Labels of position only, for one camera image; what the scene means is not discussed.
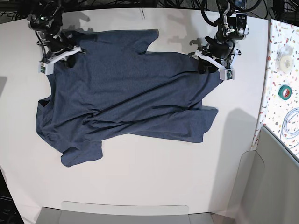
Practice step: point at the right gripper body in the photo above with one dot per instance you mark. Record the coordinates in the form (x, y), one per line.
(56, 57)

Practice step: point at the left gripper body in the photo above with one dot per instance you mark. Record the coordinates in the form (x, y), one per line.
(212, 64)

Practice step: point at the navy blue t-shirt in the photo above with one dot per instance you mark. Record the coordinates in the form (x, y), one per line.
(118, 87)

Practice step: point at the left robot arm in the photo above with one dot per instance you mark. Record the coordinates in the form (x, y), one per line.
(220, 52)

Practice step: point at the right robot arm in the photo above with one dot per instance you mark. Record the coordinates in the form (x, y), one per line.
(45, 18)

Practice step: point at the clear tape roll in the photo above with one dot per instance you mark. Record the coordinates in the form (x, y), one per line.
(285, 60)

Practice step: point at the green tape roll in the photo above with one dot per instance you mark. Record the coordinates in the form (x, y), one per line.
(285, 92)

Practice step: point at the confetti patterned side cloth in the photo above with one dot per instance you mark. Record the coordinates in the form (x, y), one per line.
(281, 117)

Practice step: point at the grey bin right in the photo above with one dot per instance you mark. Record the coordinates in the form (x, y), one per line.
(271, 194)

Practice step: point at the grey tray bottom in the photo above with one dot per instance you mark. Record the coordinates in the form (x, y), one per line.
(90, 213)

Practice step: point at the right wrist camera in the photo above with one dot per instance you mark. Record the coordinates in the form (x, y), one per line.
(46, 68)

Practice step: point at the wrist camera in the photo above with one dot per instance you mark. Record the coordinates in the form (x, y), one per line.
(227, 74)
(46, 68)

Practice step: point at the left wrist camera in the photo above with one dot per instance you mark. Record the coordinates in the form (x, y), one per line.
(227, 74)

